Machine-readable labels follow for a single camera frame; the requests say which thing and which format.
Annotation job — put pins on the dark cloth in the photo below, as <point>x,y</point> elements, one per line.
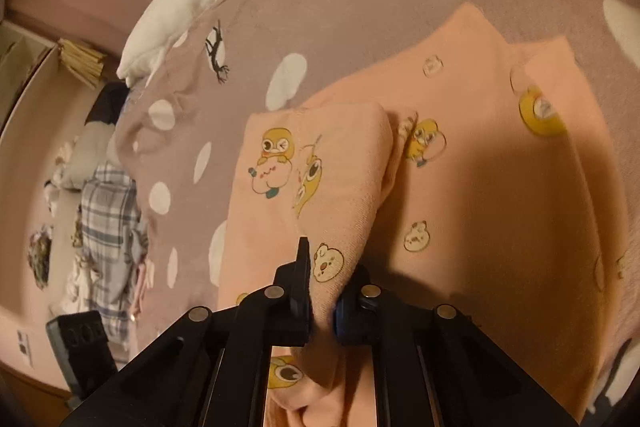
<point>107,104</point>

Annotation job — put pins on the black device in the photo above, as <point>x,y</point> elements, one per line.
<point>82,352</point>

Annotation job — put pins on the white goose plush toy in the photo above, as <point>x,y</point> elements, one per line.
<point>170,22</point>

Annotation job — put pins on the plaid cloth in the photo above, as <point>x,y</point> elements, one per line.
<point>110,227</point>

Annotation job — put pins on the orange cartoon print shirt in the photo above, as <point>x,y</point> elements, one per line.
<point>475,187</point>

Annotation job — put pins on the beige pillow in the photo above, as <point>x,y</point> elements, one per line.
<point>90,152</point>

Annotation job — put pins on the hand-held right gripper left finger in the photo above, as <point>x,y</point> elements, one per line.
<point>300,307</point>

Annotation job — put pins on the pale pink cloth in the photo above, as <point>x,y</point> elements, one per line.
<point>140,292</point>

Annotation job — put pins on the yellow tassel hanging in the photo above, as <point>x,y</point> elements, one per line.
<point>82,62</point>

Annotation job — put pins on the mauve polka dot blanket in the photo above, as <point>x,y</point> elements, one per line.
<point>350,22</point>

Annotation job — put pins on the white wall outlet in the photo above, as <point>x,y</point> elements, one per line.
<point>25,347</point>

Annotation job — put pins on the grey cloth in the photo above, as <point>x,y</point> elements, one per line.
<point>137,247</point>

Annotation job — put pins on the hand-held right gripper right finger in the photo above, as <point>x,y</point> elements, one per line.
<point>350,322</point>

